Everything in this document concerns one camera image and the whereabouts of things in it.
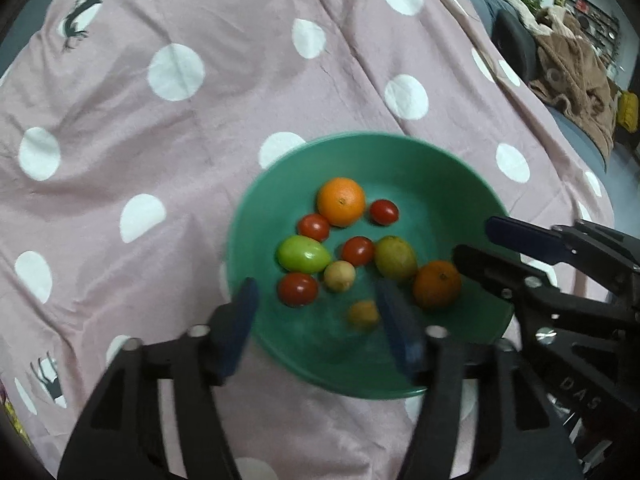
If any orange mandarin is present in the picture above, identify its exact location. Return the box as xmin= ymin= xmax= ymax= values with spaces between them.
xmin=316 ymin=177 xmax=367 ymax=228
xmin=412 ymin=260 xmax=462 ymax=309

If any yellow-green round fruit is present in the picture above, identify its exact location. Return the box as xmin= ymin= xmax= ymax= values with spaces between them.
xmin=374 ymin=235 xmax=418 ymax=282

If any small yellow fruit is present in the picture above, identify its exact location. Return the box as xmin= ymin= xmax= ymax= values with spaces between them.
xmin=347 ymin=300 xmax=380 ymax=332
xmin=323 ymin=260 xmax=357 ymax=294

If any red tomato top row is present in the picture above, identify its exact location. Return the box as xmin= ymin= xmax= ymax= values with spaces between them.
xmin=341 ymin=236 xmax=375 ymax=266

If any small yellow fruit top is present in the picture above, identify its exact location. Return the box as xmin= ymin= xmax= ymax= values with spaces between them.
xmin=323 ymin=260 xmax=357 ymax=294

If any red tomato pair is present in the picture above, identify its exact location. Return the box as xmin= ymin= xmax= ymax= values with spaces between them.
xmin=296 ymin=214 xmax=331 ymax=243

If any bright green oval fruit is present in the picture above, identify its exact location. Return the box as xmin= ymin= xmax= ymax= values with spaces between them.
xmin=276 ymin=235 xmax=332 ymax=274

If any yellow bag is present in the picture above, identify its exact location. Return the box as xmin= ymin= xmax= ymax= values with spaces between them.
xmin=617 ymin=91 xmax=639 ymax=133

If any brown blanket pile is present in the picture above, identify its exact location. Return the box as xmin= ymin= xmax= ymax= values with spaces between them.
xmin=506 ymin=0 xmax=616 ymax=160

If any green plastic bowl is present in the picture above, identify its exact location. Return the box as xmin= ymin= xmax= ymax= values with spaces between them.
xmin=226 ymin=132 xmax=506 ymax=400

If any background shelf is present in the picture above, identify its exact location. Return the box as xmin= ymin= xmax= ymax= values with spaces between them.
xmin=502 ymin=0 xmax=622 ymax=68

